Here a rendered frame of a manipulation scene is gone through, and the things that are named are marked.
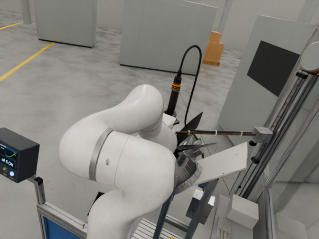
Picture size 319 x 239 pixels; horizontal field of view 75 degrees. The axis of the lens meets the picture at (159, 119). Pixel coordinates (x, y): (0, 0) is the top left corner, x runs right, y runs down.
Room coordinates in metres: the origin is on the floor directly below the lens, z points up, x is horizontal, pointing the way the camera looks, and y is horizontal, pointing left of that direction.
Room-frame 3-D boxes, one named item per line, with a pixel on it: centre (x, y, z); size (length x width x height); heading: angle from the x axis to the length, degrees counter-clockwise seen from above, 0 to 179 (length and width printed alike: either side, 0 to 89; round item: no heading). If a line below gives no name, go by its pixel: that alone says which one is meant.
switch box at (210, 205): (1.05, -0.43, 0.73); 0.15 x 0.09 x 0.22; 73
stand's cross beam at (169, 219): (1.00, -0.29, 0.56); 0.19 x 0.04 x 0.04; 73
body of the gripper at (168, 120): (0.83, -0.02, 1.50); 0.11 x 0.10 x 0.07; 164
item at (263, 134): (1.13, -0.64, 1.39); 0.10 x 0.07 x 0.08; 108
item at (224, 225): (0.81, -0.52, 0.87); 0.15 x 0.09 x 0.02; 167
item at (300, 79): (1.14, -0.69, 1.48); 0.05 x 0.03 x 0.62; 18
